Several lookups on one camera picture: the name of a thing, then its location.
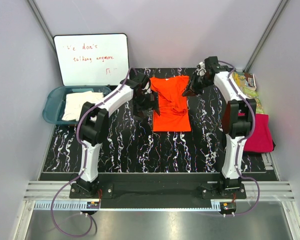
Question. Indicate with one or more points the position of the white cable duct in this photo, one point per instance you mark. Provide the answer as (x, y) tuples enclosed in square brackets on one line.
[(62, 205)]

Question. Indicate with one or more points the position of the teal plastic bin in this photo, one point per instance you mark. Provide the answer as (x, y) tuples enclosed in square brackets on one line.
[(56, 102)]

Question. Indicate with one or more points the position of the white whiteboard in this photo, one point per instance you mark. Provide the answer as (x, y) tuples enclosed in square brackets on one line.
[(92, 59)]

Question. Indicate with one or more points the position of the green paperback book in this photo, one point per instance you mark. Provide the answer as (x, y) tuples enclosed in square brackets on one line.
[(252, 94)]

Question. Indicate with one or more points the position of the connector box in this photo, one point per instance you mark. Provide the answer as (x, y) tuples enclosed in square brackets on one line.
[(228, 208), (93, 205)]

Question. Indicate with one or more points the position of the white t shirt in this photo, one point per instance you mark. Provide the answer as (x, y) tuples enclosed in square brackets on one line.
[(74, 103)]

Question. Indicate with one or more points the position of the left connector box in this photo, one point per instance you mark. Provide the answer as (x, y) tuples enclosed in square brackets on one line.
[(93, 205)]

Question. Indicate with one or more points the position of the yellow paperback book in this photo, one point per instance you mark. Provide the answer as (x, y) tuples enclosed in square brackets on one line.
[(244, 80)]

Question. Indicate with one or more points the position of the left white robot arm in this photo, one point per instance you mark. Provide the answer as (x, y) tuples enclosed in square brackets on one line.
[(93, 126)]

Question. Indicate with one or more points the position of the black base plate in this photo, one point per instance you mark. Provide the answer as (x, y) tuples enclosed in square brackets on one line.
[(198, 198)]

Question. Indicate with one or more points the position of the magenta folded t shirt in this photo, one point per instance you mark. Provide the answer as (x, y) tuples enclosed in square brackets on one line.
[(261, 138)]

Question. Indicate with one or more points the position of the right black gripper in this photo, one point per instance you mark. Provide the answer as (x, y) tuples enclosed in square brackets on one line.
[(192, 86)]

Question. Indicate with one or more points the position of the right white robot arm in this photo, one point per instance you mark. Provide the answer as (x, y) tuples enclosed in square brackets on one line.
[(238, 122)]

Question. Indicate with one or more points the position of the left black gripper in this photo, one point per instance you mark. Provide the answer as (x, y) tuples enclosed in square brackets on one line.
[(138, 110)]

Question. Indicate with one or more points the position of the orange t shirt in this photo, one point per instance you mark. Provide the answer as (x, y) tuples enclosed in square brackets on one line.
[(173, 107)]

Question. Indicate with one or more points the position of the right connector box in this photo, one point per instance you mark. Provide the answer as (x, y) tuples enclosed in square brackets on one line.
[(228, 208)]

